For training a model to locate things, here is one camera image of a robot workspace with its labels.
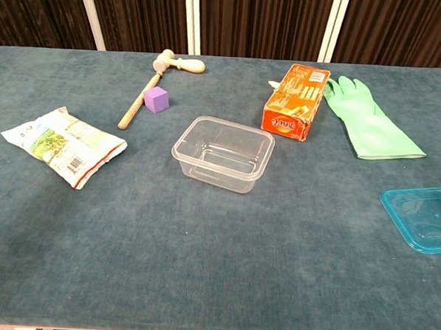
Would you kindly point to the teal table cloth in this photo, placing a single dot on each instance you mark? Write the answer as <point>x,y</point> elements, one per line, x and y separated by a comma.
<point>200,263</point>

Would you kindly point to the white snack bag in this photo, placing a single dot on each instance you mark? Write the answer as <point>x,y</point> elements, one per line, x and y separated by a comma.
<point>58,145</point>

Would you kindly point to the wooden massage hammer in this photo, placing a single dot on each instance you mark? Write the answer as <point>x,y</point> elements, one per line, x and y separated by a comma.
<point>138,101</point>

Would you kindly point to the clear plastic container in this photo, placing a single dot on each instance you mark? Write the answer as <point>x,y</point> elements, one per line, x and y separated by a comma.
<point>224,161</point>

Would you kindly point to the blue translucent plastic lid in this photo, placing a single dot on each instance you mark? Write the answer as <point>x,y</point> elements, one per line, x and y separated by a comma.
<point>421,220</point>

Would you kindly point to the green rubber glove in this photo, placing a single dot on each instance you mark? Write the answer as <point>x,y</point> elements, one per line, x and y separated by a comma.
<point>370,125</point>

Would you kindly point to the white partition post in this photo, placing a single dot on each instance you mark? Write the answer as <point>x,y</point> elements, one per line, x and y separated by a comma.
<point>91,18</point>
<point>333,30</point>
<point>192,23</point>

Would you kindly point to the purple foam cube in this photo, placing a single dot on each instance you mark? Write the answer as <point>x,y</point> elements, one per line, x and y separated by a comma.
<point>155,100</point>

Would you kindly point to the orange cardboard carton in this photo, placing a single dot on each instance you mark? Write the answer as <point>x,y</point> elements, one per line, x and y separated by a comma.
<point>294,102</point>

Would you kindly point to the small white object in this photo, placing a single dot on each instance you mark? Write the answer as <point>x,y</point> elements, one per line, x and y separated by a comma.
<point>273,84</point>

